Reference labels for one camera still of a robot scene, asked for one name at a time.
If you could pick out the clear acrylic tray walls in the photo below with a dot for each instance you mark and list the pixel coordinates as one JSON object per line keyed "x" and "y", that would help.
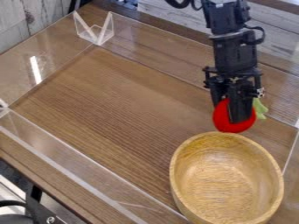
{"x": 97, "y": 114}

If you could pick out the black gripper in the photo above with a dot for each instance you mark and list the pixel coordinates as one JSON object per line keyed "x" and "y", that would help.
{"x": 234, "y": 77}

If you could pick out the clear acrylic corner bracket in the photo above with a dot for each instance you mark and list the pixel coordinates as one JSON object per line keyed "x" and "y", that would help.
{"x": 96, "y": 34}

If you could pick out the oval wooden bowl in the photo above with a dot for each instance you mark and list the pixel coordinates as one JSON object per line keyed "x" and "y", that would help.
{"x": 226, "y": 180}

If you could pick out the red felt strawberry toy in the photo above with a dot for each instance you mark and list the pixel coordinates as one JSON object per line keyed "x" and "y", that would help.
{"x": 221, "y": 117}

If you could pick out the black table clamp bracket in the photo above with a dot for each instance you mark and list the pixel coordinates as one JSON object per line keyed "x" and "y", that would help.
{"x": 41, "y": 213}

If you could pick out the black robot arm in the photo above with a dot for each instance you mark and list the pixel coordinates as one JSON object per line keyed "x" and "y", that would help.
{"x": 228, "y": 18}

